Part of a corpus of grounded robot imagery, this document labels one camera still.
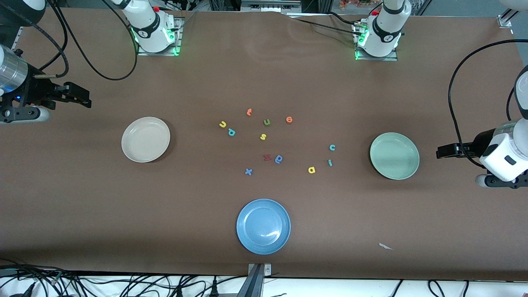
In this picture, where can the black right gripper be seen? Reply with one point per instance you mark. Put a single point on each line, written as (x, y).
(36, 89)

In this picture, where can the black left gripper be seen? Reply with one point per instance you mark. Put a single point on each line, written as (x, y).
(479, 144)

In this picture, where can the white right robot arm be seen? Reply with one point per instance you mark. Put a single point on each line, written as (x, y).
(148, 29)

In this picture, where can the green plate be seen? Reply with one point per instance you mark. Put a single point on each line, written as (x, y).
(394, 156)

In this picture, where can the beige brown plate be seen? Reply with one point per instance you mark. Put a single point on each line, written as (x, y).
(145, 139)

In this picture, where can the white paper scrap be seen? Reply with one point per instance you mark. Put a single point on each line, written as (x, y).
(385, 246)

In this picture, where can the blue letter q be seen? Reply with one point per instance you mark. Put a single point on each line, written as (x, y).
(279, 159)

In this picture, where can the colourful snack bag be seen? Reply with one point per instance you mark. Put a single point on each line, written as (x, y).
(354, 3)

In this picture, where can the blue plate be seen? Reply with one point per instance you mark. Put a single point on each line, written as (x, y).
(263, 226)

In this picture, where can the grey power strip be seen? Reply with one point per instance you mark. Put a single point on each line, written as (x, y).
(270, 6)

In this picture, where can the black power plug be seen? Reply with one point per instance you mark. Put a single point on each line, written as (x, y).
(214, 289)

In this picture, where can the aluminium side rail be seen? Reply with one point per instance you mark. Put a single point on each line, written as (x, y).
(17, 39)

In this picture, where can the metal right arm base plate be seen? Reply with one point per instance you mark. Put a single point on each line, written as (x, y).
(159, 53)

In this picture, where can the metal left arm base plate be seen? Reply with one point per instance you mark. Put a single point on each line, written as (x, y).
(377, 58)

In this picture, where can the aluminium corner bracket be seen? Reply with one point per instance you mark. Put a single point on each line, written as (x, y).
(505, 20)

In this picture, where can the metal table edge bracket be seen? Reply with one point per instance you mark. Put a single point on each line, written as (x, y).
(267, 269)

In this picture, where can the grey support post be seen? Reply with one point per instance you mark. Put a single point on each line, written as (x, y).
(252, 284)

